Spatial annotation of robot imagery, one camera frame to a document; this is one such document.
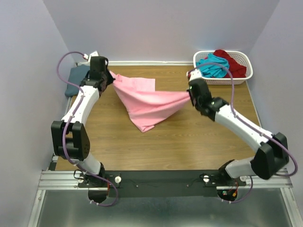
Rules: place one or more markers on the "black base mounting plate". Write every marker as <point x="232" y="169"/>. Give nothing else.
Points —
<point x="166" y="183"/>

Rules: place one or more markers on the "dark red t shirt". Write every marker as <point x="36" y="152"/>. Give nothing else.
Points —
<point x="237" y="70"/>

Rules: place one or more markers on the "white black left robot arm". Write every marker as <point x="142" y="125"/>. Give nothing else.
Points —
<point x="70" y="139"/>

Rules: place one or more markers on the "pink t shirt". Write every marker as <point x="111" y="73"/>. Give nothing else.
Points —
<point x="146" y="106"/>

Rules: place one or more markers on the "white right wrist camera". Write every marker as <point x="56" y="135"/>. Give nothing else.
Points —
<point x="194" y="74"/>

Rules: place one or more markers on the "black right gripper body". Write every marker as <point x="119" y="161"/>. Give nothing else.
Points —
<point x="193" y="100"/>

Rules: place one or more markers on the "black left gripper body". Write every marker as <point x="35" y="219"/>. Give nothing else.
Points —
<point x="109" y="77"/>

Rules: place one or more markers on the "folded grey-blue t shirt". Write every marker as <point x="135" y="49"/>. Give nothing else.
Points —
<point x="77" y="74"/>

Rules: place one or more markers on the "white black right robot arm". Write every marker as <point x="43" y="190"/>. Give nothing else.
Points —
<point x="270" y="155"/>

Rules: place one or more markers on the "turquoise t shirt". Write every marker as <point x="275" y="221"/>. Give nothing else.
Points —
<point x="209" y="68"/>

